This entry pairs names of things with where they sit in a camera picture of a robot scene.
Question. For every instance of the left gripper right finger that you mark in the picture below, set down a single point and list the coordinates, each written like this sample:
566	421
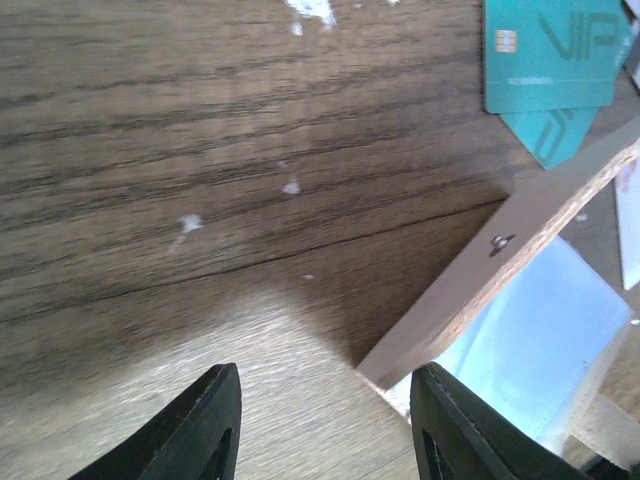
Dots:
457	435

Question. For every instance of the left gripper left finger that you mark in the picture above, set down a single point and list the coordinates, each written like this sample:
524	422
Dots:
196	436

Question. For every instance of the beige card holder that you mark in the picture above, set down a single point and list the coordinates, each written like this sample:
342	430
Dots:
524	322

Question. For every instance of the teal VIP card behind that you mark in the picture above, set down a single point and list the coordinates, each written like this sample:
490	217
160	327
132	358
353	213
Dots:
553	136

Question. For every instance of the teal vip card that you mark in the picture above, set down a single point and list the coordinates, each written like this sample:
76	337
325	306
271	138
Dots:
548	55
553	136

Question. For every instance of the teal VIP card front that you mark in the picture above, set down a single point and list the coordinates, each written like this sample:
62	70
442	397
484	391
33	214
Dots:
548	55

